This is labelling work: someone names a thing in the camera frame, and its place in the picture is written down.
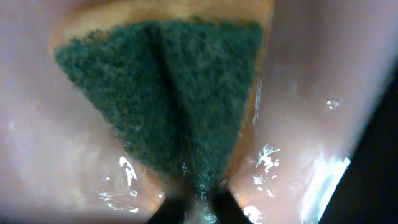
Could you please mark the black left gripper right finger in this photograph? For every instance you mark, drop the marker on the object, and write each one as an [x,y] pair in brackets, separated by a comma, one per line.
[227,209]

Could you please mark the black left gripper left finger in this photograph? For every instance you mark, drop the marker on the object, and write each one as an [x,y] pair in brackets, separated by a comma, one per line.
[172,211]

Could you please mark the black rectangular water tray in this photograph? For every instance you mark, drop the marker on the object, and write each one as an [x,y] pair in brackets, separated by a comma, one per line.
[326,68]

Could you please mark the green and yellow sponge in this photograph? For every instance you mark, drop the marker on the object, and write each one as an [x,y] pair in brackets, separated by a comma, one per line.
[174,79]

